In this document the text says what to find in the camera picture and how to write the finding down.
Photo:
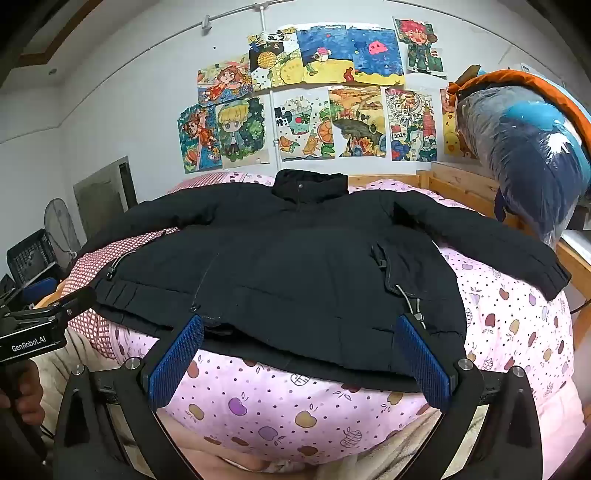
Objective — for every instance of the white ceiling conduit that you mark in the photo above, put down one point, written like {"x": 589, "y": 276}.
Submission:
{"x": 261, "y": 18}

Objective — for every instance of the blue plastic crate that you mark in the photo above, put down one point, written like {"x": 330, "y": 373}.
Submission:
{"x": 44, "y": 288}

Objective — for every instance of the black plastic crate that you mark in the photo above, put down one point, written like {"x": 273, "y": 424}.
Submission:
{"x": 32, "y": 258}

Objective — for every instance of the wooden bed frame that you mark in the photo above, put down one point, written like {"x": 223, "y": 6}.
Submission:
{"x": 461, "y": 185}

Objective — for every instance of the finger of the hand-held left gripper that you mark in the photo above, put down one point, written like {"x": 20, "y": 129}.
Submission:
{"x": 74, "y": 302}

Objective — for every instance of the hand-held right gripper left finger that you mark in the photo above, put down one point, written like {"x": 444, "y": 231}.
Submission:
{"x": 175, "y": 355}

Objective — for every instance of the red checked pillow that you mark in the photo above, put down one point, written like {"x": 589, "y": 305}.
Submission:
{"x": 92, "y": 265}

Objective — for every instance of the white board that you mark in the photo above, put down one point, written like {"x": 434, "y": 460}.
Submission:
{"x": 577, "y": 244}

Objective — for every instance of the group of colourful wall drawings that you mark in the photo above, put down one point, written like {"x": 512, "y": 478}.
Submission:
{"x": 323, "y": 92}

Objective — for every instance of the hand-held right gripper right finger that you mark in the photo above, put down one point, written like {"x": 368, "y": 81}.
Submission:
{"x": 425, "y": 364}

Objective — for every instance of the pink apple-print blanket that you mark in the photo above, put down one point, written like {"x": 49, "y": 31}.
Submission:
{"x": 323, "y": 408}

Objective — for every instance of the grey standing fan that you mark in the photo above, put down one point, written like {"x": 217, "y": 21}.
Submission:
{"x": 62, "y": 228}

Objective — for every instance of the black padded jacket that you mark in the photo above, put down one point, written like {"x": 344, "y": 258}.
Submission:
{"x": 295, "y": 258}

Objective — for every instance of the person's left hand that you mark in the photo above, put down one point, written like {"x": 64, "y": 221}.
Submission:
{"x": 28, "y": 385}

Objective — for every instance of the blue bedding in plastic bag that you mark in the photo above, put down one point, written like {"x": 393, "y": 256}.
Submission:
{"x": 521, "y": 152}

